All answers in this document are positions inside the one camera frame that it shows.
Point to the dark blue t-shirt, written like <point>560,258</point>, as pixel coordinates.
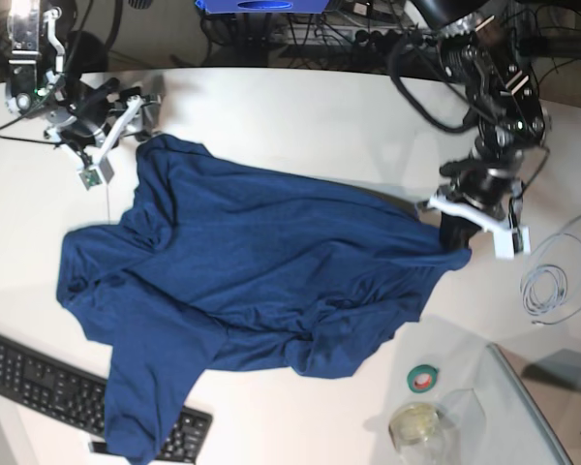
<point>228,267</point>

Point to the white power strip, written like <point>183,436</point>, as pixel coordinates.
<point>329,37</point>

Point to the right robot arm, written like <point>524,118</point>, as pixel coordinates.
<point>50,52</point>

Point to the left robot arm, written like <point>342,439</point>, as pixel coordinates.
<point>470,54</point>

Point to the clear glass jar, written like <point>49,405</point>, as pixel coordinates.
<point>421,434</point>

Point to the green tape roll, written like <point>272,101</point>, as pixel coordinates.
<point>422,378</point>

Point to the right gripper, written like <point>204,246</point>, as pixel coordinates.
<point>85,115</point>

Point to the black computer keyboard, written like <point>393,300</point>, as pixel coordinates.
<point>75,397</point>

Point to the blue box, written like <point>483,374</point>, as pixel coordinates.
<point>262,6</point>

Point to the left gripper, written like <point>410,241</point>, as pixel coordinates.
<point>489,185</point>

